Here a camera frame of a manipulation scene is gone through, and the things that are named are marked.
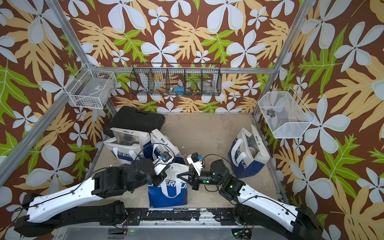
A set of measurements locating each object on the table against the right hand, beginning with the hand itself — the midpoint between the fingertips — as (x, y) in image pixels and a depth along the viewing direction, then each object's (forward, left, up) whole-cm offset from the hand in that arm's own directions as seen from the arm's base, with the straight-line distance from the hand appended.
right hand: (178, 177), depth 65 cm
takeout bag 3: (-4, +3, -6) cm, 8 cm away
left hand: (+5, +4, +4) cm, 7 cm away
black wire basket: (+63, +4, +10) cm, 63 cm away
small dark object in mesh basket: (+36, -52, +4) cm, 63 cm away
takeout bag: (+15, +26, +2) cm, 31 cm away
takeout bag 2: (+16, +10, +2) cm, 19 cm away
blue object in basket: (+56, +2, +7) cm, 56 cm away
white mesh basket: (+34, -60, +4) cm, 69 cm away
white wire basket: (+48, +53, +13) cm, 73 cm away
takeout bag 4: (+11, -33, +2) cm, 35 cm away
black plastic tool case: (+51, +41, -16) cm, 67 cm away
